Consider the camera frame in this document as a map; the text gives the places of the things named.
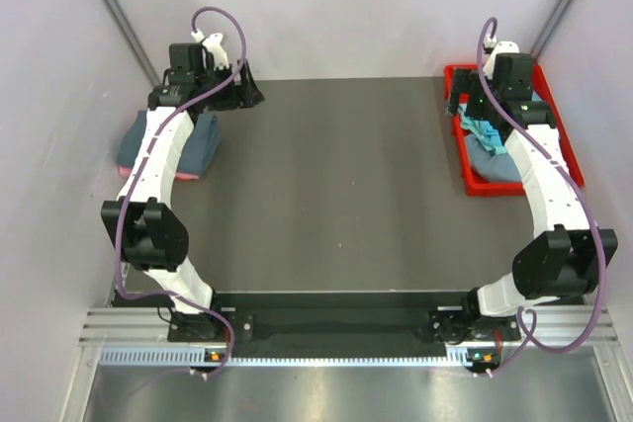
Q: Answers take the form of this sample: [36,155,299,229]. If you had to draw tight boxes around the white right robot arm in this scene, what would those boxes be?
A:
[444,42,618,353]

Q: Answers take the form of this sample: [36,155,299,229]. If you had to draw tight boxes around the aluminium frame rail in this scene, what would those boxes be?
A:
[79,305,592,348]

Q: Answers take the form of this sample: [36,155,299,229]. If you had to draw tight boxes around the grey slotted cable duct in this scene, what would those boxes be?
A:
[99,347,498,368]

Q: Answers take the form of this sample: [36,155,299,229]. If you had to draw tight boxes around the grey-blue t shirt in bin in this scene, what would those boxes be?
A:
[465,134,521,183]

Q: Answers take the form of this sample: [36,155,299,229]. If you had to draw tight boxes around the bright blue t shirt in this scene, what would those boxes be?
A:
[458,103,506,155]

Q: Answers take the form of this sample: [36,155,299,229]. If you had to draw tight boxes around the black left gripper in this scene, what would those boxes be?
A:
[195,59,263,112]

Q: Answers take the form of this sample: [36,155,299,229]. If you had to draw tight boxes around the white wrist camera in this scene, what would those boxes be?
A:
[483,36,520,80]
[191,30,229,70]

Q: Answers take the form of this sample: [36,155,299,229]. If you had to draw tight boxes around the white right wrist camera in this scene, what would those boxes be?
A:
[483,36,520,80]

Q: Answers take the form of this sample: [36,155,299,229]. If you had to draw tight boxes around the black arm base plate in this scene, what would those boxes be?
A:
[172,307,510,358]

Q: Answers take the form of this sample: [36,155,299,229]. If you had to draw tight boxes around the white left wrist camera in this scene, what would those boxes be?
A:
[191,30,229,70]

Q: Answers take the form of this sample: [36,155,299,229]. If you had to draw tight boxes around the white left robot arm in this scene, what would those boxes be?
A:
[101,31,264,341]

